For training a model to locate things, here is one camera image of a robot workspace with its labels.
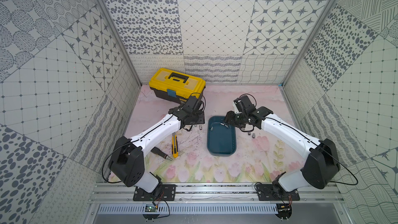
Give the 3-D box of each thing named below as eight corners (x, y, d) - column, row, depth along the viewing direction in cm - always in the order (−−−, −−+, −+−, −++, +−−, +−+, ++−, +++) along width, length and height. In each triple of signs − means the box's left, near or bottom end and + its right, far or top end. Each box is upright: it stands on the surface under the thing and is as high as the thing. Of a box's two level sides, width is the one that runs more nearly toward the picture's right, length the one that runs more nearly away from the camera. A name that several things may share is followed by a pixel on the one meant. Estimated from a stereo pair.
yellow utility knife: (173, 158, 87) (172, 157, 85) (171, 137, 95) (171, 135, 93) (179, 157, 87) (178, 156, 85) (177, 136, 96) (176, 134, 94)
